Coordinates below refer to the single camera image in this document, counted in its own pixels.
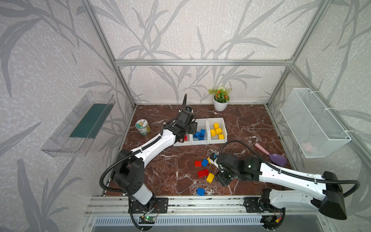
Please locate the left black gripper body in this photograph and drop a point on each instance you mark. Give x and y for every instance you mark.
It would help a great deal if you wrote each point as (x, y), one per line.
(191, 127)

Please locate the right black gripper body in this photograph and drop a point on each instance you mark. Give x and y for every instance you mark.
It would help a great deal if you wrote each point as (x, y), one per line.
(221, 164)

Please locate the blue lego brick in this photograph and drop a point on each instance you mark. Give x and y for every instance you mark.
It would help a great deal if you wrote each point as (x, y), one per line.
(202, 132)

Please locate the yellow lego tall brick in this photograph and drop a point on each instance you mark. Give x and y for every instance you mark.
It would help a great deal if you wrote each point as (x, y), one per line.
(212, 132)

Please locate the yellow lego pair brick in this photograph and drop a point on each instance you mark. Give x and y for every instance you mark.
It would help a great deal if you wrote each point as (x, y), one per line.
(210, 178)

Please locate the red square lego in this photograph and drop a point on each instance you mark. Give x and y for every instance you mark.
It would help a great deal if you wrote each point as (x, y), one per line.
(198, 164)

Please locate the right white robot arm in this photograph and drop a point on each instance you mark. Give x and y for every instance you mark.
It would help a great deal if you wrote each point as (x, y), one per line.
(325, 193)

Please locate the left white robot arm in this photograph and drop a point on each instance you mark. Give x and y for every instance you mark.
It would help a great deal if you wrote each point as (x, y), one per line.
(126, 175)

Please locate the left white bin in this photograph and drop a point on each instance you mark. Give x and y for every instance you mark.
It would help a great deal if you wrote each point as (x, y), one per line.
(180, 131)

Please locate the white bin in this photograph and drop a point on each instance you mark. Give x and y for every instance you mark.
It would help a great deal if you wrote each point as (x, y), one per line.
(201, 124)
(180, 131)
(218, 139)

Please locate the dark blue lego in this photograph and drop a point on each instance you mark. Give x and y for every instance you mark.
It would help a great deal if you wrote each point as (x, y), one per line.
(196, 135)

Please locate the middle white bin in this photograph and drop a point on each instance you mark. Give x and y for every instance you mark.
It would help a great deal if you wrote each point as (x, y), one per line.
(201, 124)

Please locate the right white bin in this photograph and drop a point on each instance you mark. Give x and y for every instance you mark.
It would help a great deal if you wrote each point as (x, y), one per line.
(218, 139)

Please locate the purple pink scoop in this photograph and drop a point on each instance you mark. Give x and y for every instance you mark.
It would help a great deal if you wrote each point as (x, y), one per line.
(275, 158)

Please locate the green label tin can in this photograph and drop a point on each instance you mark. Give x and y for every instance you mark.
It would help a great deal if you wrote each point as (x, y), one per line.
(142, 126)

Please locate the potted plant white pot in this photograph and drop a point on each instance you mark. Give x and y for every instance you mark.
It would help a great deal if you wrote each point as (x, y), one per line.
(221, 97)

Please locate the pink object in basket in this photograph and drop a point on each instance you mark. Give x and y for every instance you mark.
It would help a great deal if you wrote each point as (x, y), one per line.
(307, 147)

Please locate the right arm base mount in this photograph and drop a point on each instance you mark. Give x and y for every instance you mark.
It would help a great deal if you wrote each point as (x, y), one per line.
(253, 205)

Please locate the white wire mesh basket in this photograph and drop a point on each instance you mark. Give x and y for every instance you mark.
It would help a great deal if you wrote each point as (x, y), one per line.
(311, 121)

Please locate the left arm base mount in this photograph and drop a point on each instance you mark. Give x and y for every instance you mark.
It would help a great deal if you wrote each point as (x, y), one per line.
(155, 205)

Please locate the clear plastic wall shelf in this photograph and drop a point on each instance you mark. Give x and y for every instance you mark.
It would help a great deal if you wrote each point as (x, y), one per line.
(76, 134)

